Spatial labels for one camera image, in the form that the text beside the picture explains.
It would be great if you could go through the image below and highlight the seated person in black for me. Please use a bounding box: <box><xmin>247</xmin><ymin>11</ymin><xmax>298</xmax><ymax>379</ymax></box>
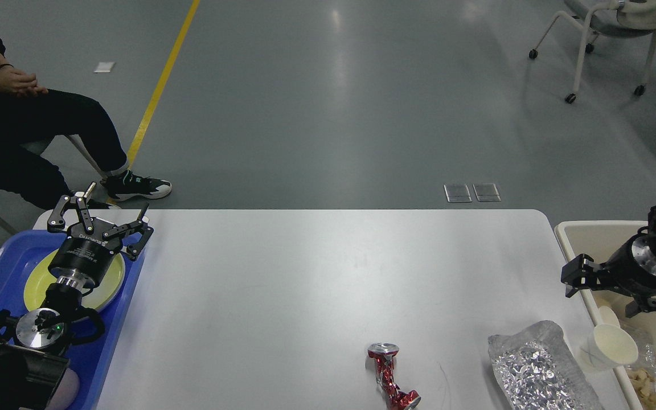
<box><xmin>0</xmin><ymin>37</ymin><xmax>172</xmax><ymax>210</ymax></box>

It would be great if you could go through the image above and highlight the brown paper ball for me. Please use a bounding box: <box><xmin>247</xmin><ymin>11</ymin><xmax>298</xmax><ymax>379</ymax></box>
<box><xmin>625</xmin><ymin>367</ymin><xmax>656</xmax><ymax>409</ymax></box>

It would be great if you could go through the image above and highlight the yellow plastic plate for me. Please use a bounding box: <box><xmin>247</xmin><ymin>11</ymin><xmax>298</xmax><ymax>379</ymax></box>
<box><xmin>23</xmin><ymin>250</ymin><xmax>125</xmax><ymax>312</ymax></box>

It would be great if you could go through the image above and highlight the beige plastic bin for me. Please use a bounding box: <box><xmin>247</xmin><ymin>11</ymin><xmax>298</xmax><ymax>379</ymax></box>
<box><xmin>555</xmin><ymin>221</ymin><xmax>656</xmax><ymax>410</ymax></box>

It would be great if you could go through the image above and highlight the blue plastic tray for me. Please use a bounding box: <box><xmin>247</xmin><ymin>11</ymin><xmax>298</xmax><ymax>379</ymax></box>
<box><xmin>0</xmin><ymin>230</ymin><xmax>146</xmax><ymax>409</ymax></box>

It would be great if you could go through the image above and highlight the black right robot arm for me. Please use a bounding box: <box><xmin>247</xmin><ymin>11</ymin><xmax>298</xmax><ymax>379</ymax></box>
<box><xmin>560</xmin><ymin>205</ymin><xmax>656</xmax><ymax>318</ymax></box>

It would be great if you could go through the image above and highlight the pink mug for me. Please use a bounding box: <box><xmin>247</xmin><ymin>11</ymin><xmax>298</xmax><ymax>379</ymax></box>
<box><xmin>45</xmin><ymin>368</ymin><xmax>80</xmax><ymax>410</ymax></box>

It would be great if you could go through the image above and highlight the aluminium foil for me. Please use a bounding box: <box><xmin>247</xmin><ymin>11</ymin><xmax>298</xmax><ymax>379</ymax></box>
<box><xmin>621</xmin><ymin>322</ymin><xmax>656</xmax><ymax>378</ymax></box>

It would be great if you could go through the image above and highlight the crushed red can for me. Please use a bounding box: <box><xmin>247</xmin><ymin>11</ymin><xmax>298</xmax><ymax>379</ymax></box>
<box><xmin>367</xmin><ymin>342</ymin><xmax>421</xmax><ymax>409</ymax></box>

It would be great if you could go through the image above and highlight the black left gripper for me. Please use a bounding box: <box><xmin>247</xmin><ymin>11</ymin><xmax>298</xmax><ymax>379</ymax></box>
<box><xmin>47</xmin><ymin>183</ymin><xmax>154</xmax><ymax>288</ymax></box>

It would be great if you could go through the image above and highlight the white paper cup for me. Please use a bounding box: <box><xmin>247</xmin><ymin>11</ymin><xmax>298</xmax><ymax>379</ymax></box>
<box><xmin>575</xmin><ymin>324</ymin><xmax>639</xmax><ymax>373</ymax></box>
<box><xmin>595</xmin><ymin>306</ymin><xmax>621</xmax><ymax>329</ymax></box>

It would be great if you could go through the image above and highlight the white wheeled chair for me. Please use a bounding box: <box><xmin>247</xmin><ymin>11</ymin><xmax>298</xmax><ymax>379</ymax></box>
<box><xmin>528</xmin><ymin>1</ymin><xmax>656</xmax><ymax>104</ymax></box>

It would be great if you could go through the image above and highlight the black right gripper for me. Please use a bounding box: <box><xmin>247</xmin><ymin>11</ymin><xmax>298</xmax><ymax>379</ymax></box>
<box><xmin>560</xmin><ymin>235</ymin><xmax>656</xmax><ymax>318</ymax></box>

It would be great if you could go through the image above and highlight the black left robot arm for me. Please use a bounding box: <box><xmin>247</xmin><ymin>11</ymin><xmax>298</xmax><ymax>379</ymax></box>
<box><xmin>0</xmin><ymin>192</ymin><xmax>154</xmax><ymax>409</ymax></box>

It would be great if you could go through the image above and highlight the floor outlet cover plate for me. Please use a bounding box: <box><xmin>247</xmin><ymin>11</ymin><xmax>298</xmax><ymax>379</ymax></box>
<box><xmin>472</xmin><ymin>183</ymin><xmax>502</xmax><ymax>202</ymax></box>

